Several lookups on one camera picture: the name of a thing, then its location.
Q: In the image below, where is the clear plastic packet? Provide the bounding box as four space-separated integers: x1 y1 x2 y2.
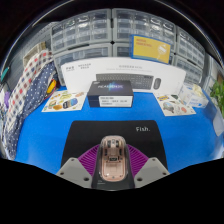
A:
178 83 209 108

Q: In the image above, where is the transparent pink computer mouse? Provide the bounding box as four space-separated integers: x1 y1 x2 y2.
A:
99 134 128 183

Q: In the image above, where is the small black box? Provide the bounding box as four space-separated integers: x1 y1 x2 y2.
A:
87 79 135 109

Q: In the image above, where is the white woven basket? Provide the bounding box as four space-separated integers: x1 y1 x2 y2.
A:
22 41 48 68

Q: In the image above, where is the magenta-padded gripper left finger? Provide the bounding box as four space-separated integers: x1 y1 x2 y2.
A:
55 144 101 188

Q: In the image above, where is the colourful sticker sheet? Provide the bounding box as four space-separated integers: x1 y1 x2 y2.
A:
41 89 88 113
153 92 197 117

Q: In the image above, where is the white keyboard box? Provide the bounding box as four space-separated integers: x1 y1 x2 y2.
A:
60 57 187 95

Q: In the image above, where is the black mouse pad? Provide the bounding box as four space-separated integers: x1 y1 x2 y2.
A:
60 119 168 171

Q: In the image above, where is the navy polka dot cloth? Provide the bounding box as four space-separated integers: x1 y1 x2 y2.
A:
3 61 58 160

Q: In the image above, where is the red blue checked cloth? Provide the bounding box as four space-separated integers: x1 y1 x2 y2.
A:
1 49 54 134

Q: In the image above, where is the green potted plant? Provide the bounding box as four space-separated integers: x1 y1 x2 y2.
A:
209 79 224 118

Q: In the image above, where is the blue yellow box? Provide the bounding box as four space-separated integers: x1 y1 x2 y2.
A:
129 34 173 65

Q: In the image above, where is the clear plastic drawer cabinet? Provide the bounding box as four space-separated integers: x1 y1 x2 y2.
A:
112 8 178 43
112 42 134 58
50 9 112 54
53 43 113 86
171 54 204 84
174 26 207 68

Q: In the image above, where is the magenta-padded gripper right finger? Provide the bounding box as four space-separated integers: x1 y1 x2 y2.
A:
126 144 171 188

